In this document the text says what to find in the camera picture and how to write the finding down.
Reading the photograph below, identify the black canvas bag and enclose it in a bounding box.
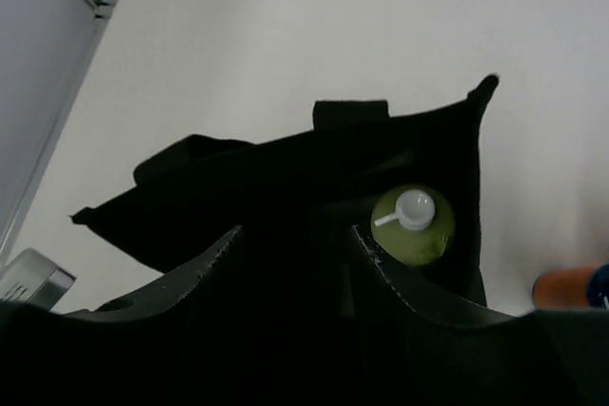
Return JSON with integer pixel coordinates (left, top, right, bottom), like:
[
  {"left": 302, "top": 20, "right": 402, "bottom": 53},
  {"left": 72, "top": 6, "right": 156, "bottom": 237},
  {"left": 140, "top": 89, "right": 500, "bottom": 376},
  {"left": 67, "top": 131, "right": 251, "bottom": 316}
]
[{"left": 71, "top": 74, "right": 500, "bottom": 304}]

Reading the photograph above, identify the orange bottle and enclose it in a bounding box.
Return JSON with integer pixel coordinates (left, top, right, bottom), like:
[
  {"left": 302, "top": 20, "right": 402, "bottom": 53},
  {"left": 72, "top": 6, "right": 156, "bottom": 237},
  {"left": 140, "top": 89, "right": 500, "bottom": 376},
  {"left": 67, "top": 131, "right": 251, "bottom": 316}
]
[{"left": 532, "top": 263, "right": 608, "bottom": 310}]

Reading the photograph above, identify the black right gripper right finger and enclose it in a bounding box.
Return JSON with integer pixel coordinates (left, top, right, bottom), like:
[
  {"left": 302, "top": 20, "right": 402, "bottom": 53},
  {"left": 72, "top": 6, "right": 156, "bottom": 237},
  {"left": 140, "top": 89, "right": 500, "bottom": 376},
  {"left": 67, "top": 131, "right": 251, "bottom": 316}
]
[{"left": 350, "top": 227, "right": 608, "bottom": 405}]

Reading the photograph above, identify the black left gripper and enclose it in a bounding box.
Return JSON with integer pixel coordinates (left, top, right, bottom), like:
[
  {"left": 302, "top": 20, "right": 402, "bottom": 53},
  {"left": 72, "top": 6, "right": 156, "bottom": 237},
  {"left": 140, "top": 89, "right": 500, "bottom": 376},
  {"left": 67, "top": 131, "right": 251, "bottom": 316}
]
[{"left": 1, "top": 248, "right": 76, "bottom": 311}]

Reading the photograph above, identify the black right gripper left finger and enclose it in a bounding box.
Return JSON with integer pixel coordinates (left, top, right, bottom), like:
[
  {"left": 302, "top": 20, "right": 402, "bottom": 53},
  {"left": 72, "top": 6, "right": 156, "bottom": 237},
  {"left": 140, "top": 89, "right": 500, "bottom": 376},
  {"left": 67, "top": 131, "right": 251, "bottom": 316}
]
[{"left": 1, "top": 227, "right": 246, "bottom": 405}]

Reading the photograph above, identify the green bottle white cap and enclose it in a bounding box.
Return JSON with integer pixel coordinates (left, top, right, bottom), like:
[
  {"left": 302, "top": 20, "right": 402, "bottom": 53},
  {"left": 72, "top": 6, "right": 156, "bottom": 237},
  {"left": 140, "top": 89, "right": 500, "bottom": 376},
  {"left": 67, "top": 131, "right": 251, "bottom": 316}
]
[{"left": 370, "top": 184, "right": 456, "bottom": 267}]

